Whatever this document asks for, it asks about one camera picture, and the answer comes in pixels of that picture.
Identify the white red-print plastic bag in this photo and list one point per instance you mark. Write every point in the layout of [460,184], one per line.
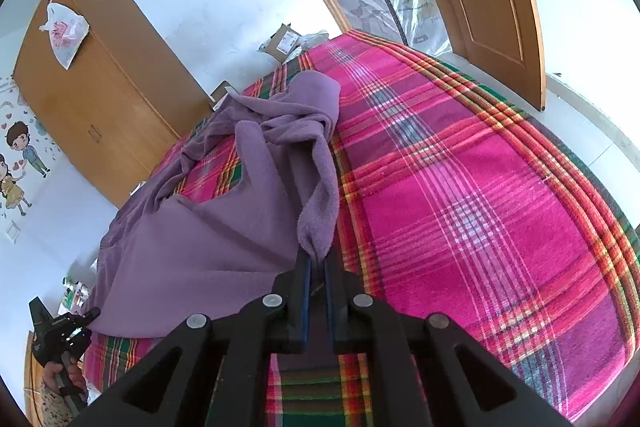
[62,32]

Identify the person's left hand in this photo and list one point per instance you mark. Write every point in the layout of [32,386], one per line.
[75,377]

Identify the wooden headboard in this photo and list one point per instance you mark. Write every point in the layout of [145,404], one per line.
[32,382]

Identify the white plastic mailer bag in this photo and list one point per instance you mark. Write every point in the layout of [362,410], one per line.
[312,39]

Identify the wooden wardrobe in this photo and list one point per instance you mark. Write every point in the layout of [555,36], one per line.
[100,97]

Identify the purple fleece pants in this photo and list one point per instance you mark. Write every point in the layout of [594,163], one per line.
[225,232]

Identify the brown cardboard box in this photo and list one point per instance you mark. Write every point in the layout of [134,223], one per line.
[280,44]

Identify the wooden door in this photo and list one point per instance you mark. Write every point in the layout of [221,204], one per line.
[490,7]

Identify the cartoon wall sticker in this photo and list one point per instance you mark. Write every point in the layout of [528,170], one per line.
[22,142]

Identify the small white cardboard box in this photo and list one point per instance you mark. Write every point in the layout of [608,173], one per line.
[222,92]

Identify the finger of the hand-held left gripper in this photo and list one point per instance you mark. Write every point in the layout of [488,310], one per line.
[90,314]
[80,338]

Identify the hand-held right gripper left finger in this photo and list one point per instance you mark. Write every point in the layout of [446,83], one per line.
[304,287]

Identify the pink green plaid blanket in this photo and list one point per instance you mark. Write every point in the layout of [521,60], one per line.
[475,207]

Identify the person's left forearm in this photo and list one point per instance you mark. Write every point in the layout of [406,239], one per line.
[52,407]

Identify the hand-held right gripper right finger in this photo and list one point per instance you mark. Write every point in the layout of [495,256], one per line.
[330,302]

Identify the white nightstand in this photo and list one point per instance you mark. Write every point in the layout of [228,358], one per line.
[75,292]

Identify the white wall socket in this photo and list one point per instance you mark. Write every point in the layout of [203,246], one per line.
[13,235]

